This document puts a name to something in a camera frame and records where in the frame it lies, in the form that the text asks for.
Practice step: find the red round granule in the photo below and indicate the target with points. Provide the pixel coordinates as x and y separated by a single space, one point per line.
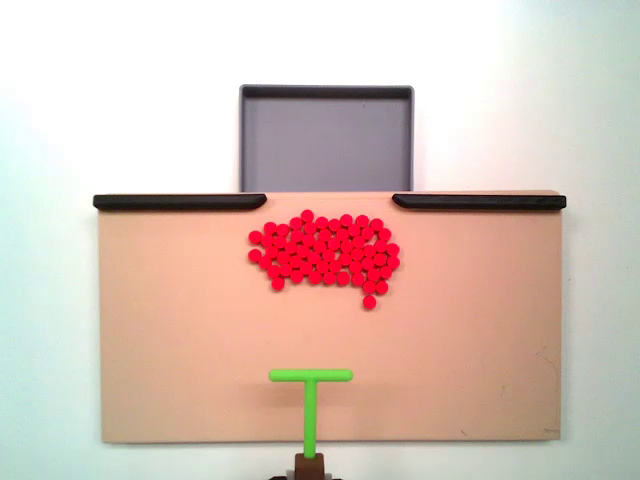
283 230
384 234
270 253
358 279
314 257
279 243
372 273
393 249
321 222
286 269
296 275
381 246
306 266
368 233
385 272
297 235
362 220
346 219
303 251
346 247
267 241
380 259
369 286
308 241
254 255
356 255
334 244
255 236
369 301
320 246
296 221
327 256
265 264
283 257
334 225
314 277
376 224
342 278
295 261
277 283
342 234
274 271
310 229
270 228
322 267
358 243
325 235
351 267
334 270
369 250
393 261
381 286
307 215
367 262
291 247
328 278
354 230

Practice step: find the green T-shaped pusher tool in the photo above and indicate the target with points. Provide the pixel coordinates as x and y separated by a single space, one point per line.
310 410

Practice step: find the grey plastic tray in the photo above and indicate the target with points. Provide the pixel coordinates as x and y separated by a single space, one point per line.
325 145

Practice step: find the black edge rail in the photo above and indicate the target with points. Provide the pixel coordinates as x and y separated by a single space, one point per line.
175 202
480 202

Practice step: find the beige flat board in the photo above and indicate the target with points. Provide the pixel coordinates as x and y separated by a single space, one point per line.
175 350

